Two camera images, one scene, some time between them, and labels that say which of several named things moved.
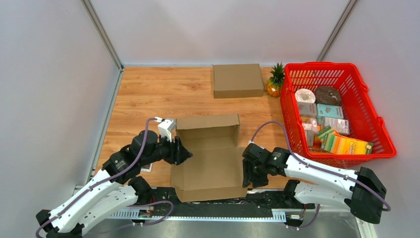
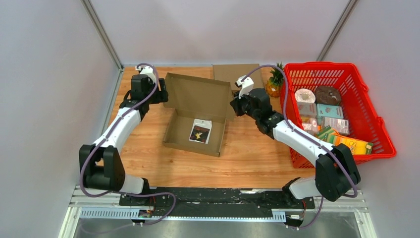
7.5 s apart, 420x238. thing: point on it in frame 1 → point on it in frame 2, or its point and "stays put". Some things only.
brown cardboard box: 231,81 stays put
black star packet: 146,168 → 200,131
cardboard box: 215,171 → 188,97
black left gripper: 178,153 → 162,96
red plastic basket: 364,121 stays put
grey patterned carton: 341,125 stays put
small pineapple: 274,86 stays put
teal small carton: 329,111 stays put
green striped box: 326,135 stays put
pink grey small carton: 307,109 stays put
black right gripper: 248,177 → 236,102
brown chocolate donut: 327,95 stays put
